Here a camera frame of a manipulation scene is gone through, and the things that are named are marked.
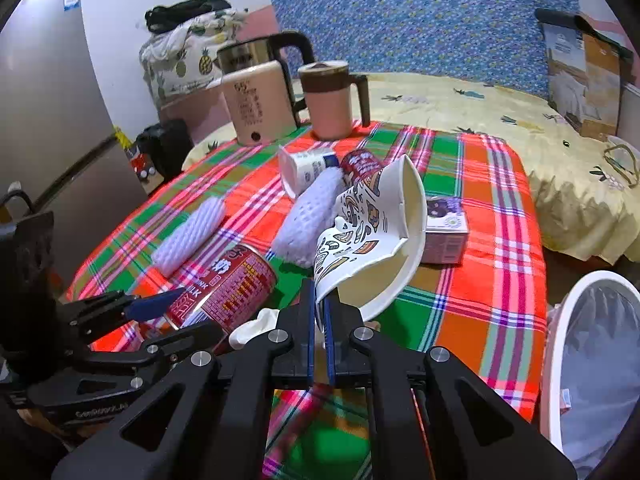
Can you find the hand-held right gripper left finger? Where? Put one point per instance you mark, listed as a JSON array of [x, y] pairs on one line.
[[310, 340]]

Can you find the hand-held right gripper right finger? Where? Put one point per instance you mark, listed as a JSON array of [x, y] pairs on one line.
[[330, 340]]

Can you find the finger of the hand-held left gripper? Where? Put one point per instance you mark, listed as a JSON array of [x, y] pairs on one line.
[[150, 306], [175, 342]]

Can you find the white foam fruit net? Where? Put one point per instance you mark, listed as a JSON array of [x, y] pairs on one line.
[[305, 220], [187, 237]]

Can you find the red drink can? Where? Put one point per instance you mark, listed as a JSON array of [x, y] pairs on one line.
[[230, 285], [360, 164]]

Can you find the crushed patterned paper cup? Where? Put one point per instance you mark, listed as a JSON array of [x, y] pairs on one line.
[[380, 260]]

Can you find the small purple carton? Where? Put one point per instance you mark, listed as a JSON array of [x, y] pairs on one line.
[[445, 240]]

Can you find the white trash bin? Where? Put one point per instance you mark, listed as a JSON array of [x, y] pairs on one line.
[[600, 350]]

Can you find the crumpled white tissue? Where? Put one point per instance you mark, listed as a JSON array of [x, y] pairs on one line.
[[252, 330]]

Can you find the black backpack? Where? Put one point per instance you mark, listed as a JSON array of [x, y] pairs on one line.
[[165, 150]]

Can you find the silver refrigerator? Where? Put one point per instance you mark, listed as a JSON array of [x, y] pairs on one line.
[[45, 110]]

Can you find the white yogurt bottle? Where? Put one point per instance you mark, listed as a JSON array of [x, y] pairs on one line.
[[302, 170]]

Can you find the plaid tablecloth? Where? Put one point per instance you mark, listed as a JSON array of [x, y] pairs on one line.
[[480, 200]]

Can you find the beige electric kettle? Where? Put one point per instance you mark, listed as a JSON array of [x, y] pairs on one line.
[[255, 105]]

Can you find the pink mug with brown lid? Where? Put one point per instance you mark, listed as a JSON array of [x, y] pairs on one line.
[[327, 110]]

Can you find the pineapple print bedding pile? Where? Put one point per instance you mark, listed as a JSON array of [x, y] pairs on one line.
[[185, 65]]

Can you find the yellow pineapple print bed sheet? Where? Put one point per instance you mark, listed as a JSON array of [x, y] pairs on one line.
[[565, 185]]

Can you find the black bag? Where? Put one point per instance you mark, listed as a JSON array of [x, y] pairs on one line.
[[190, 10]]

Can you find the blue floral mattress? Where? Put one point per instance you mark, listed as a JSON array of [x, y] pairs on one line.
[[425, 20]]

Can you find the cardboard bedding box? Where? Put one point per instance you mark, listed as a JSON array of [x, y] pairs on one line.
[[570, 80]]

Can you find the white panel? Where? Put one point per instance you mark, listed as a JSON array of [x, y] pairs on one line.
[[631, 110]]

